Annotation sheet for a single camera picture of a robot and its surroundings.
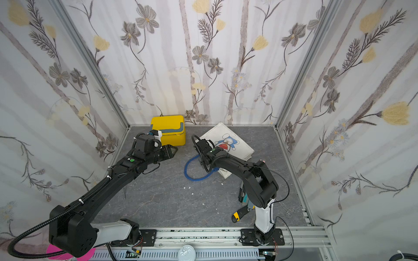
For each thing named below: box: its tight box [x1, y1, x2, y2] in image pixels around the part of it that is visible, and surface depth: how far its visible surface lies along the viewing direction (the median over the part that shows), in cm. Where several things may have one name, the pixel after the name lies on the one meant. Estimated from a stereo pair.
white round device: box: [177, 244, 197, 261], surface depth 67 cm
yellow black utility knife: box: [231, 205, 256, 223], surface depth 81 cm
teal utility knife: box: [237, 181, 249, 206], surface depth 88 cm
